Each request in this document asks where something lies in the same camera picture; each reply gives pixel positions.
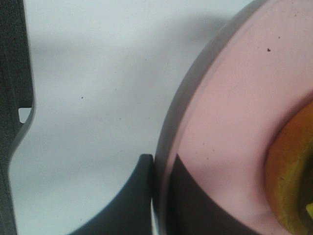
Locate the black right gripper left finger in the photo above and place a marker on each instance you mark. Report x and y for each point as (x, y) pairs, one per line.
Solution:
(16, 91)

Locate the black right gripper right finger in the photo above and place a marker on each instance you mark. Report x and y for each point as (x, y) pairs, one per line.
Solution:
(129, 213)

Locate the burger with lettuce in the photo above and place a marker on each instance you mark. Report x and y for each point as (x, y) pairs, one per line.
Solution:
(288, 174)

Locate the pink round plate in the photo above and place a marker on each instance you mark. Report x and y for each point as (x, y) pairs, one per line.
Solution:
(245, 85)

